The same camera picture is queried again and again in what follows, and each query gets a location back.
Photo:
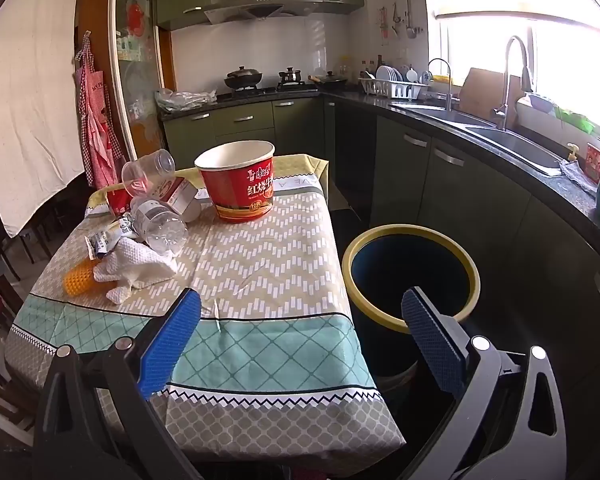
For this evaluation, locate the clear plastic cup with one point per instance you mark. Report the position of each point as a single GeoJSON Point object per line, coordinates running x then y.
{"type": "Point", "coordinates": [147, 172]}

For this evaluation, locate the grey bowl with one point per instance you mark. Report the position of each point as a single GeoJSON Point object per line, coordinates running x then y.
{"type": "Point", "coordinates": [541, 103]}

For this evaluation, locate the black gas stove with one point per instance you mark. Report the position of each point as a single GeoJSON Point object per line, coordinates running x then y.
{"type": "Point", "coordinates": [260, 91]}

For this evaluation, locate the small red white carton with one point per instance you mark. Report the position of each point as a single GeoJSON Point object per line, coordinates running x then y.
{"type": "Point", "coordinates": [177, 197]}

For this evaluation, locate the green plastic item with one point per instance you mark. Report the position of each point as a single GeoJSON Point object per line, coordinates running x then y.
{"type": "Point", "coordinates": [575, 121]}

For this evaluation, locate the small curved faucet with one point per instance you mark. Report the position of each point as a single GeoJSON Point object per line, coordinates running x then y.
{"type": "Point", "coordinates": [449, 85]}

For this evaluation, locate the red soda can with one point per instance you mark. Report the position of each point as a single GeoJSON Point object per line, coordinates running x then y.
{"type": "Point", "coordinates": [117, 202]}

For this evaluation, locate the black wok with lid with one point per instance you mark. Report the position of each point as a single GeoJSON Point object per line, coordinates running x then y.
{"type": "Point", "coordinates": [242, 77]}

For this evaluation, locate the bright window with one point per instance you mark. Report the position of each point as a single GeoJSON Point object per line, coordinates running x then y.
{"type": "Point", "coordinates": [570, 60]}

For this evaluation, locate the wooden cutting board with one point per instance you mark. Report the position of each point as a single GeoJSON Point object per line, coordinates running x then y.
{"type": "Point", "coordinates": [480, 90]}

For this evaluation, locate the yellow pump dispenser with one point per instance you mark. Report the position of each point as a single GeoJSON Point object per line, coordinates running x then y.
{"type": "Point", "coordinates": [573, 152]}

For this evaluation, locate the red checked apron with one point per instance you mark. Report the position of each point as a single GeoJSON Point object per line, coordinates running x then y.
{"type": "Point", "coordinates": [97, 125]}

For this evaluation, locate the crumpled clear plastic sheet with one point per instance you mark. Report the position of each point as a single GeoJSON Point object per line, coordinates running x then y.
{"type": "Point", "coordinates": [580, 177]}

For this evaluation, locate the small black pot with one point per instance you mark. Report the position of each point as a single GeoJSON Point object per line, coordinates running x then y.
{"type": "Point", "coordinates": [290, 76]}

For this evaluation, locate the white hanging cloth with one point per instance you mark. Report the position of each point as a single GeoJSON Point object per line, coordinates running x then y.
{"type": "Point", "coordinates": [25, 110]}

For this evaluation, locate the black frying pan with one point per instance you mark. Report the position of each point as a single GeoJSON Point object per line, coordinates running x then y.
{"type": "Point", "coordinates": [330, 79]}

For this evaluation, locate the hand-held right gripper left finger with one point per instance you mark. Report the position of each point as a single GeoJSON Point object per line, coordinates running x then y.
{"type": "Point", "coordinates": [172, 345]}

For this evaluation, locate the green base cabinets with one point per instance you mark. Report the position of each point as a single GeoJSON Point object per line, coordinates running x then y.
{"type": "Point", "coordinates": [455, 185]}

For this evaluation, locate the hanging kitchen utensils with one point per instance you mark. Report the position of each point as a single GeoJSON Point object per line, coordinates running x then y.
{"type": "Point", "coordinates": [402, 17]}

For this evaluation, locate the yellow-rimmed dark bin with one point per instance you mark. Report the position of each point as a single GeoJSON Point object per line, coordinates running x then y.
{"type": "Point", "coordinates": [405, 265]}

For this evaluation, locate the white dish rack with dishes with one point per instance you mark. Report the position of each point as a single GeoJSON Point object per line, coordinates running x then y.
{"type": "Point", "coordinates": [395, 90]}

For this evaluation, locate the white paper towel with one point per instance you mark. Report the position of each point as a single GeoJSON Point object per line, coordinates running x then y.
{"type": "Point", "coordinates": [130, 265]}

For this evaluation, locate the patterned tablecloth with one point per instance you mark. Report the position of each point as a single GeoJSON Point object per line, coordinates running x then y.
{"type": "Point", "coordinates": [260, 270]}

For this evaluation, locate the clear plastic bags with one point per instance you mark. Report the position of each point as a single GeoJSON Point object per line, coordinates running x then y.
{"type": "Point", "coordinates": [185, 100]}

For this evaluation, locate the clear plastic water bottle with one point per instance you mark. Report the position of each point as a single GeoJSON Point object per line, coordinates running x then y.
{"type": "Point", "coordinates": [160, 225]}

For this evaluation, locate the glass sliding door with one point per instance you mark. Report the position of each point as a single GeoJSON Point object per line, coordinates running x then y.
{"type": "Point", "coordinates": [135, 60]}

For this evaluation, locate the condiment bottles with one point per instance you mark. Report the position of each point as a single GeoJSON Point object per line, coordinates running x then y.
{"type": "Point", "coordinates": [372, 67]}

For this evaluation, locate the steel double sink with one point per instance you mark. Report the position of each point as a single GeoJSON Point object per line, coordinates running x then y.
{"type": "Point", "coordinates": [520, 147]}

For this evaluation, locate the tall steel faucet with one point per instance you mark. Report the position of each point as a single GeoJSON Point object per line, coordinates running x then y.
{"type": "Point", "coordinates": [505, 105]}

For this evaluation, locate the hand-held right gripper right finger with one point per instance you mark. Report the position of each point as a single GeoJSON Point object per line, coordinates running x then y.
{"type": "Point", "coordinates": [432, 340]}

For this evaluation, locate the orange ribbed foam sleeve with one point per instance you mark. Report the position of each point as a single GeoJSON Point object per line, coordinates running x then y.
{"type": "Point", "coordinates": [77, 277]}

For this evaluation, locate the red instant noodle cup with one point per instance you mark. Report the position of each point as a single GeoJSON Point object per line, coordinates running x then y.
{"type": "Point", "coordinates": [240, 190]}

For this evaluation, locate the white blue snack wrapper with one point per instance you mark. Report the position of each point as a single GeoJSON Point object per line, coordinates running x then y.
{"type": "Point", "coordinates": [102, 242]}

